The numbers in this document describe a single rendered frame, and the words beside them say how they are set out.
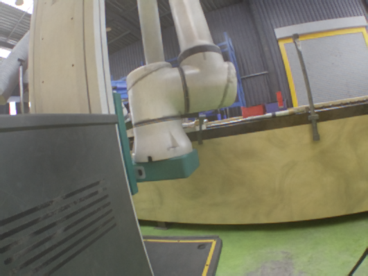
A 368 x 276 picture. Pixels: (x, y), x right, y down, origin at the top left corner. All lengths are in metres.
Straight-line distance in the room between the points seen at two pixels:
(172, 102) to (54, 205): 0.44
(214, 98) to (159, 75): 0.18
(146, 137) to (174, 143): 0.08
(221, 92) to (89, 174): 0.45
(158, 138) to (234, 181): 0.89
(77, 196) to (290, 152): 1.18
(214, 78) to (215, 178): 0.90
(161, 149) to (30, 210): 0.40
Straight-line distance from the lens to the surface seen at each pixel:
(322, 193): 1.40
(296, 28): 12.13
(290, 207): 1.41
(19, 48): 9.32
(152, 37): 0.93
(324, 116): 1.31
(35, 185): 0.26
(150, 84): 0.59
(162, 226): 1.84
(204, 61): 0.64
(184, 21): 0.76
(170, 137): 0.58
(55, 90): 0.69
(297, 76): 11.80
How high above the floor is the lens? 0.79
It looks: 2 degrees down
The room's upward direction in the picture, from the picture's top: 10 degrees counter-clockwise
